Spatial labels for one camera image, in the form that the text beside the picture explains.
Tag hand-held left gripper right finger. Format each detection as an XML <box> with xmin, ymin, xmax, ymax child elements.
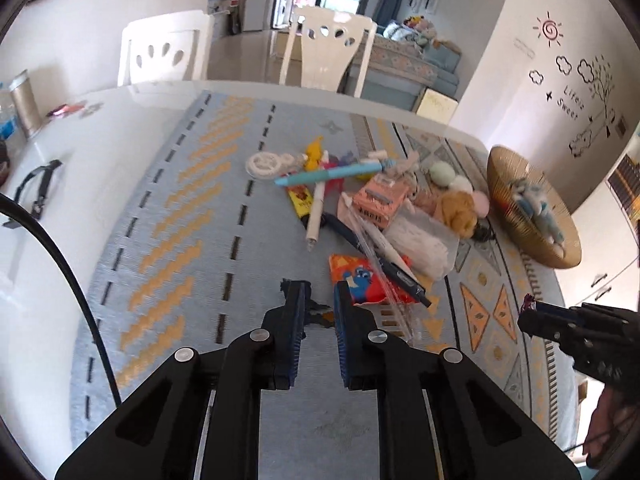
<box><xmin>333</xmin><ymin>281</ymin><xmax>583</xmax><ymax>480</ymax></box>

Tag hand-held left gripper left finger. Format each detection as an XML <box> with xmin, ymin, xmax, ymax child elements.
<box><xmin>54</xmin><ymin>280</ymin><xmax>308</xmax><ymax>480</ymax></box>

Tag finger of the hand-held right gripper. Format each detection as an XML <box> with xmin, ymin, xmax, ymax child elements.
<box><xmin>535</xmin><ymin>301</ymin><xmax>617</xmax><ymax>322</ymax></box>
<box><xmin>516</xmin><ymin>309</ymin><xmax>582</xmax><ymax>357</ymax></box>

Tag small black orange figure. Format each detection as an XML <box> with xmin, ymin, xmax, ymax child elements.
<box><xmin>278</xmin><ymin>279</ymin><xmax>337</xmax><ymax>329</ymax></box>

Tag round woven basket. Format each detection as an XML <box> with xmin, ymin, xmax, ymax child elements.
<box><xmin>486</xmin><ymin>144</ymin><xmax>584</xmax><ymax>269</ymax></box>

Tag person's right hand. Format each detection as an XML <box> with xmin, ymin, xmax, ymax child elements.
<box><xmin>585</xmin><ymin>386</ymin><xmax>634</xmax><ymax>468</ymax></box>

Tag white cabinet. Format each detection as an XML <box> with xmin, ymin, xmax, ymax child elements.
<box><xmin>554</xmin><ymin>199</ymin><xmax>640</xmax><ymax>312</ymax></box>

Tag clear plastic tube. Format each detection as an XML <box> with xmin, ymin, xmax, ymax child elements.
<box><xmin>341</xmin><ymin>191</ymin><xmax>417</xmax><ymax>349</ymax></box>

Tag white black pen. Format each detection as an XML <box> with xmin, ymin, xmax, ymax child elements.
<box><xmin>356</xmin><ymin>212</ymin><xmax>432</xmax><ymax>309</ymax></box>

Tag multicolour plush toy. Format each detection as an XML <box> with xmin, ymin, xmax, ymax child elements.
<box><xmin>509</xmin><ymin>179</ymin><xmax>567</xmax><ymax>257</ymax></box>

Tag blue patterned table mat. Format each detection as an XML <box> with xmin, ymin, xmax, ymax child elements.
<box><xmin>70</xmin><ymin>90</ymin><xmax>601</xmax><ymax>480</ymax></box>

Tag clear bag of cotton pads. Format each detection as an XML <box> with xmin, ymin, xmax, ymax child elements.
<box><xmin>384</xmin><ymin>209</ymin><xmax>459</xmax><ymax>282</ymax></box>

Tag yellow red packet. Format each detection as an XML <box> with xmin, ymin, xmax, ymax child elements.
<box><xmin>285</xmin><ymin>184</ymin><xmax>314</xmax><ymax>222</ymax></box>

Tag pink toy bus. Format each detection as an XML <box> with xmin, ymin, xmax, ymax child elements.
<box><xmin>351</xmin><ymin>179</ymin><xmax>409</xmax><ymax>232</ymax></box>

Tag brown plush bear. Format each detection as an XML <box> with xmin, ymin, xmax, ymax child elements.
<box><xmin>436</xmin><ymin>191</ymin><xmax>479</xmax><ymax>237</ymax></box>

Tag teal pen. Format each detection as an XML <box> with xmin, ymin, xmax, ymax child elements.
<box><xmin>273</xmin><ymin>159</ymin><xmax>397</xmax><ymax>187</ymax></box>

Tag white round plastic toy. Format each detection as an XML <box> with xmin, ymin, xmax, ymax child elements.
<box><xmin>244</xmin><ymin>151</ymin><xmax>297</xmax><ymax>180</ymax></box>

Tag yellow red small toy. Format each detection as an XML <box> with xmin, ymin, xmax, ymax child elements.
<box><xmin>304</xmin><ymin>136</ymin><xmax>327</xmax><ymax>169</ymax></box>

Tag green plush ball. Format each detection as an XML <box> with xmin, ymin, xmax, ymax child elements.
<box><xmin>429</xmin><ymin>160</ymin><xmax>456</xmax><ymax>187</ymax></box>

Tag pale yellow picture board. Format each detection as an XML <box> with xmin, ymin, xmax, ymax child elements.
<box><xmin>414</xmin><ymin>88</ymin><xmax>459</xmax><ymax>124</ymax></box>

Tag blue patterned sofa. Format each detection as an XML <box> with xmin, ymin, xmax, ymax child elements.
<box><xmin>349</xmin><ymin>24</ymin><xmax>462</xmax><ymax>112</ymax></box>

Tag white chair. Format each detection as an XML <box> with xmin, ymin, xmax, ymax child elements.
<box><xmin>116</xmin><ymin>9</ymin><xmax>214</xmax><ymax>87</ymax></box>
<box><xmin>279</xmin><ymin>6</ymin><xmax>379</xmax><ymax>97</ymax></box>

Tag pink red small wrapper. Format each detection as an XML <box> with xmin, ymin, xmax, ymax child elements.
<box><xmin>46</xmin><ymin>103</ymin><xmax>87</xmax><ymax>119</ymax></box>

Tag metal thermos cup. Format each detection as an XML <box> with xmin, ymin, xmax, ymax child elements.
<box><xmin>9</xmin><ymin>70</ymin><xmax>44</xmax><ymax>139</ymax></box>

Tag black cable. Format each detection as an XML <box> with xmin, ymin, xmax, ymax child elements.
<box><xmin>0</xmin><ymin>194</ymin><xmax>122</xmax><ymax>407</ymax></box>

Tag black wall stickers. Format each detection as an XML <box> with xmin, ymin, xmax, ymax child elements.
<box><xmin>514</xmin><ymin>9</ymin><xmax>627</xmax><ymax>159</ymax></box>

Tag black strap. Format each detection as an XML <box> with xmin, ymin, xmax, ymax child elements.
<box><xmin>13</xmin><ymin>159</ymin><xmax>64</xmax><ymax>219</ymax></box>

